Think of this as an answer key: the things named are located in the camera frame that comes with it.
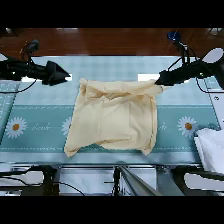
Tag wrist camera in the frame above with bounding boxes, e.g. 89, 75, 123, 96
175, 40, 192, 66
19, 39, 40, 65

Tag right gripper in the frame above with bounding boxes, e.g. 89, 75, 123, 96
154, 67, 190, 87

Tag white garment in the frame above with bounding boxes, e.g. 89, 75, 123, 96
193, 127, 224, 175

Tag black cable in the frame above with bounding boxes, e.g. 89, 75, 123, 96
0, 79, 38, 94
52, 180, 85, 197
195, 77, 215, 95

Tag blue round object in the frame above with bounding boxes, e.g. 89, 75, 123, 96
166, 31, 183, 43

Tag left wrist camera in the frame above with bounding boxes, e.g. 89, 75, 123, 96
19, 39, 40, 65

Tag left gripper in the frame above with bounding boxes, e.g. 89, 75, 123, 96
42, 60, 72, 87

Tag pale yellow shirt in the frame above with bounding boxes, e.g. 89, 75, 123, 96
63, 77, 172, 158

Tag silver frame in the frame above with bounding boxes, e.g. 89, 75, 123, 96
0, 161, 224, 197

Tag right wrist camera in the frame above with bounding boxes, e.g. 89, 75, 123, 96
175, 40, 192, 66

